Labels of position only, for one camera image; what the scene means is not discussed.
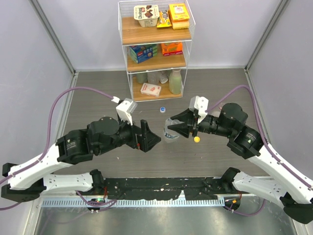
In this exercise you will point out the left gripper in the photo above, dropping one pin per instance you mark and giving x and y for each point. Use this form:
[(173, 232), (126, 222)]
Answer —
[(139, 141)]

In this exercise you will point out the chocolate pudding cup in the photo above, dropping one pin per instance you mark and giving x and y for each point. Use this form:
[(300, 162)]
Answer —
[(146, 15)]

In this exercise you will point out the red white card box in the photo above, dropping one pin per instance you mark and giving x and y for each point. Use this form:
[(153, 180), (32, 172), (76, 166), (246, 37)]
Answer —
[(150, 89)]

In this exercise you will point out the orange snack box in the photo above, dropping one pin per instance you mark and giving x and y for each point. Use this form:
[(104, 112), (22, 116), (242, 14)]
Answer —
[(168, 49)]

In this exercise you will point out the yellow candy bag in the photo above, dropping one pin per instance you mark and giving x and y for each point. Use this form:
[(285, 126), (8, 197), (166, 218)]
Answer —
[(164, 19)]

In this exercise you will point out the clear plastic cup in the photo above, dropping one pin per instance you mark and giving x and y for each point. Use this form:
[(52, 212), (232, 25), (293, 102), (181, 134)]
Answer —
[(153, 77)]

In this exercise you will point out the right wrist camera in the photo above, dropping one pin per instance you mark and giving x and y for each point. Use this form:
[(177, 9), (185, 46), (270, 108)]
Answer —
[(199, 105)]

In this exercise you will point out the yellow bottle cap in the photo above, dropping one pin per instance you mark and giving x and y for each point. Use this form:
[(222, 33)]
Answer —
[(196, 139)]

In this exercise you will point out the clear red-label water bottle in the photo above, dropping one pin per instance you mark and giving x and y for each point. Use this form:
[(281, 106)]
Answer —
[(217, 110)]

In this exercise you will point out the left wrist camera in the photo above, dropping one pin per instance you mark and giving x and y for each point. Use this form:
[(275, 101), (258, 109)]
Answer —
[(125, 108)]

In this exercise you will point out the pale green drink bottle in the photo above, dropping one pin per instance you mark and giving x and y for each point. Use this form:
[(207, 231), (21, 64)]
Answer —
[(175, 81)]

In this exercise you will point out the small blue-label water bottle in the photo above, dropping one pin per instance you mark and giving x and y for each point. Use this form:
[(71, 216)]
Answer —
[(169, 135)]

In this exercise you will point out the yellow sponge pack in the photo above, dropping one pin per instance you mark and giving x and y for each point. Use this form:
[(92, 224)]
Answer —
[(179, 16)]

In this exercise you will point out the white cable duct strip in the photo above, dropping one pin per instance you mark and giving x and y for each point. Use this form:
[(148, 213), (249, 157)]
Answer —
[(180, 202)]

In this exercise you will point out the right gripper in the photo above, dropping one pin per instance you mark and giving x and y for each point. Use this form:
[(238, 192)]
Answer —
[(190, 118)]

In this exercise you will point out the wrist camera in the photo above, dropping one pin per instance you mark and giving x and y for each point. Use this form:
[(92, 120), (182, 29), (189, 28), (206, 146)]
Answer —
[(199, 105), (125, 108)]

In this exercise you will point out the blue green box pack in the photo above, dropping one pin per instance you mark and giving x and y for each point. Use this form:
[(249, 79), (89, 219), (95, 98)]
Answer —
[(141, 53)]

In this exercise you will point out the small white bottle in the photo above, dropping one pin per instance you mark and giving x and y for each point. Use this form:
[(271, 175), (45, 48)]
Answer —
[(163, 77)]

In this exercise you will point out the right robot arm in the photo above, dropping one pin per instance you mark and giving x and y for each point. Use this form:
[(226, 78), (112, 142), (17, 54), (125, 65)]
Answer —
[(291, 190)]

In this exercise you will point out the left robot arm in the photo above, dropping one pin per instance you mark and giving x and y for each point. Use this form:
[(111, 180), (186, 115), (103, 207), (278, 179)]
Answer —
[(36, 177)]

